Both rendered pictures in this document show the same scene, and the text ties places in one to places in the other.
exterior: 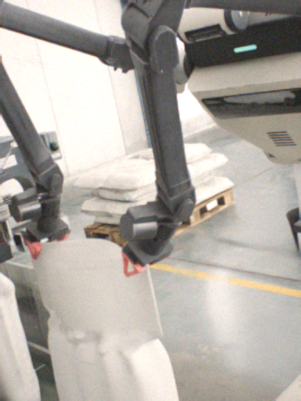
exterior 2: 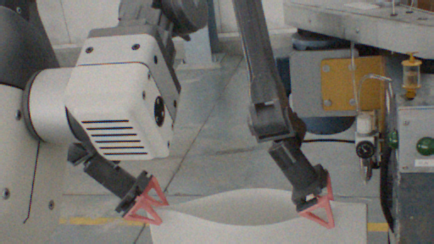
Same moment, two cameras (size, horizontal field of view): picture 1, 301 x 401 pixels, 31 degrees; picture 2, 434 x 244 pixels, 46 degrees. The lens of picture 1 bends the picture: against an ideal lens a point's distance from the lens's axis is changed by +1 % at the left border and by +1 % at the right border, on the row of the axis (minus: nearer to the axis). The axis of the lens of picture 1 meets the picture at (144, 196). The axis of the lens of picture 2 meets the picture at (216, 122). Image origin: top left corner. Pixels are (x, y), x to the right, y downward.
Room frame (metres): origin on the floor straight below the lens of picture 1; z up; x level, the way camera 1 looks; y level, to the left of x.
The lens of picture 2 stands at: (2.10, -0.36, 1.64)
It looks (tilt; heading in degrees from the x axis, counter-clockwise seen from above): 22 degrees down; 147
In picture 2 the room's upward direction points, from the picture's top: 7 degrees counter-clockwise
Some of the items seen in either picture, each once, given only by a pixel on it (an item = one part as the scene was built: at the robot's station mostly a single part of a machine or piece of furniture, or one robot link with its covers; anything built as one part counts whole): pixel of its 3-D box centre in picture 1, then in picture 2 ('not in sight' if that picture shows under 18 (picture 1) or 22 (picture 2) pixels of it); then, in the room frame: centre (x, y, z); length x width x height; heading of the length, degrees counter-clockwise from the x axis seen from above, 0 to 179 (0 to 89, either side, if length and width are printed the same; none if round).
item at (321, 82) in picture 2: not in sight; (353, 80); (1.32, 0.53, 1.23); 0.28 x 0.07 x 0.16; 42
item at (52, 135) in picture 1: (46, 146); (424, 139); (1.68, 0.27, 1.29); 0.08 x 0.05 x 0.09; 42
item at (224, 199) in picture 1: (161, 214); not in sight; (4.77, -0.11, 0.07); 1.20 x 0.82 x 0.14; 134
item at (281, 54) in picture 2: not in sight; (284, 73); (1.17, 0.45, 1.25); 0.10 x 0.08 x 0.12; 157
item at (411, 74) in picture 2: not in sight; (411, 74); (1.63, 0.31, 1.37); 0.03 x 0.02 x 0.03; 42
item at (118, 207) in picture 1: (150, 200); not in sight; (4.41, -0.04, 0.32); 0.66 x 0.43 x 0.15; 134
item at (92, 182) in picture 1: (112, 173); not in sight; (4.70, 0.24, 0.56); 0.66 x 0.43 x 0.15; 130
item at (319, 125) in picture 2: not in sight; (324, 80); (1.21, 0.54, 1.21); 0.15 x 0.15 x 0.25
